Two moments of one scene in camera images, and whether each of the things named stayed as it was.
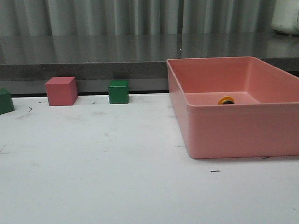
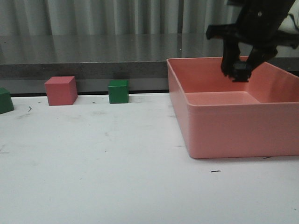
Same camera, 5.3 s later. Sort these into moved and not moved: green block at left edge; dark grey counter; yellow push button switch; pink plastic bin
Moved: yellow push button switch
Not moved: green block at left edge; dark grey counter; pink plastic bin
